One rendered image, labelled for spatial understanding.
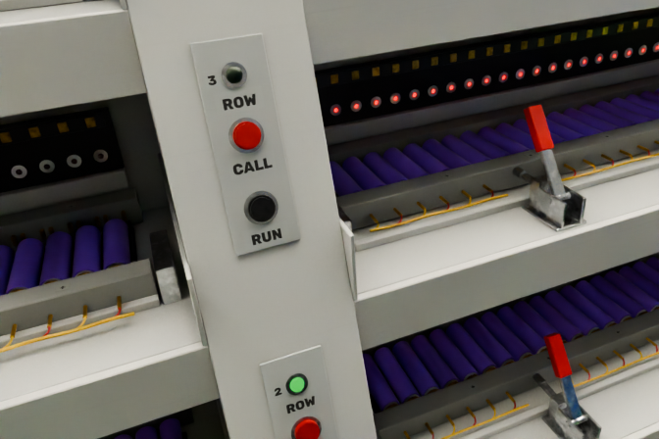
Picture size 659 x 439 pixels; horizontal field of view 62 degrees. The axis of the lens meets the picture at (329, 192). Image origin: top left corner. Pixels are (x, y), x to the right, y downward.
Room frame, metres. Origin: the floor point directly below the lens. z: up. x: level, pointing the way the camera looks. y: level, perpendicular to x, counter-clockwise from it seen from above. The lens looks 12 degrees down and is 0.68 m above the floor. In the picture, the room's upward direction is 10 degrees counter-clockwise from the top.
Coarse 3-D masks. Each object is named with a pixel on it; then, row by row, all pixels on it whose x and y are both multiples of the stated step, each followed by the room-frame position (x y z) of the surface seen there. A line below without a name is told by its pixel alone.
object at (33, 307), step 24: (144, 264) 0.35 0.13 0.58; (48, 288) 0.33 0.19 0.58; (72, 288) 0.33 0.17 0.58; (96, 288) 0.33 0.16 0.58; (120, 288) 0.33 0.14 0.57; (144, 288) 0.34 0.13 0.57; (0, 312) 0.31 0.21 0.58; (24, 312) 0.32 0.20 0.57; (48, 312) 0.32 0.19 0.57; (72, 312) 0.33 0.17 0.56; (120, 312) 0.32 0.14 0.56; (48, 336) 0.31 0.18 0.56
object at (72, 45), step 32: (0, 0) 0.32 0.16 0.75; (32, 0) 0.33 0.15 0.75; (64, 0) 0.33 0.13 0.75; (96, 0) 0.34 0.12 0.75; (0, 32) 0.28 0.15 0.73; (32, 32) 0.29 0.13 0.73; (64, 32) 0.29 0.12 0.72; (96, 32) 0.30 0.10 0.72; (128, 32) 0.30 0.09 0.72; (0, 64) 0.28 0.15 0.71; (32, 64) 0.29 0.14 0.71; (64, 64) 0.29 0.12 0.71; (96, 64) 0.30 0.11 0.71; (128, 64) 0.30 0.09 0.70; (0, 96) 0.29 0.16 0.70; (32, 96) 0.29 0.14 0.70; (64, 96) 0.30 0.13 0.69; (96, 96) 0.30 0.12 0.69
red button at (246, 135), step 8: (240, 128) 0.31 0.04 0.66; (248, 128) 0.31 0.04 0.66; (256, 128) 0.31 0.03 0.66; (232, 136) 0.31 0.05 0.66; (240, 136) 0.31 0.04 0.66; (248, 136) 0.31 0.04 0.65; (256, 136) 0.31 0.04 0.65; (240, 144) 0.31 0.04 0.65; (248, 144) 0.31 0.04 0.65; (256, 144) 0.31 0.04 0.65
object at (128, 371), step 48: (48, 192) 0.44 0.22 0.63; (96, 192) 0.45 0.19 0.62; (144, 240) 0.42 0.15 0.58; (192, 288) 0.29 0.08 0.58; (96, 336) 0.32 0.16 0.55; (144, 336) 0.31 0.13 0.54; (192, 336) 0.31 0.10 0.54; (0, 384) 0.28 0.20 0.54; (48, 384) 0.28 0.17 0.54; (96, 384) 0.28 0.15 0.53; (144, 384) 0.29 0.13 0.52; (192, 384) 0.30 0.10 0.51; (0, 432) 0.27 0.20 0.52; (48, 432) 0.28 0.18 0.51; (96, 432) 0.29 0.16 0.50
